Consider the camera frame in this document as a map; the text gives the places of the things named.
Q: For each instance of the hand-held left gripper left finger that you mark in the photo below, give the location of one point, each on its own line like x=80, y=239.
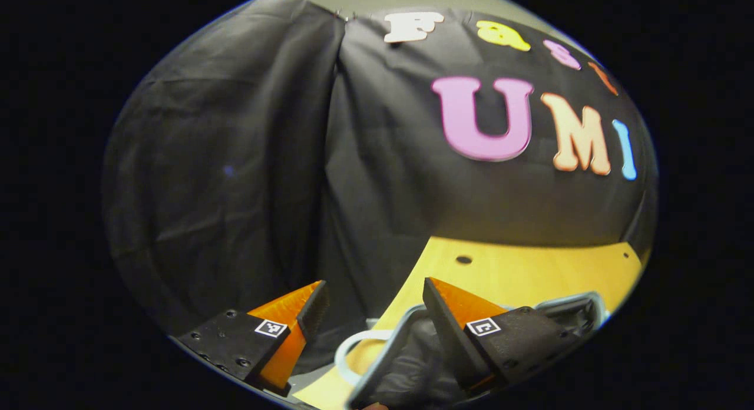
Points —
x=312, y=316

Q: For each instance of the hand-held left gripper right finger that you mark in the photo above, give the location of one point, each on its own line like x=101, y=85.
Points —
x=445, y=333

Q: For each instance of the light blue small suitcase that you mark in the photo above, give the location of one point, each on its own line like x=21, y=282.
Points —
x=412, y=363

